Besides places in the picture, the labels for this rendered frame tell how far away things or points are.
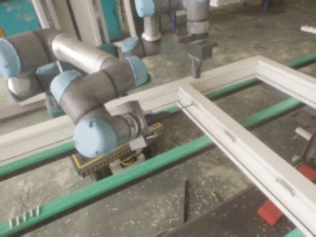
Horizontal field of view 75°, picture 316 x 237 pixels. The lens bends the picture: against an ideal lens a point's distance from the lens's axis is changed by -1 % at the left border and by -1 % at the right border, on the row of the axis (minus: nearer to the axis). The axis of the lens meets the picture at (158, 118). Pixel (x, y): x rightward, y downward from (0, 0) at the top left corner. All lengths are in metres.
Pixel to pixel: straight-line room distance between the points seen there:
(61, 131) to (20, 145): 0.13
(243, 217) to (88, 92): 0.68
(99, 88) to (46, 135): 0.37
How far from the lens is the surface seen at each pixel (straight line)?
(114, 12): 4.41
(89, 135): 0.41
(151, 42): 1.33
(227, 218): 0.87
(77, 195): 0.63
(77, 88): 0.46
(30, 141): 0.80
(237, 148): 0.65
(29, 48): 0.79
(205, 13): 0.78
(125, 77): 0.50
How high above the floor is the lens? 1.36
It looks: 39 degrees down
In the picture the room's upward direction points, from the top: 6 degrees counter-clockwise
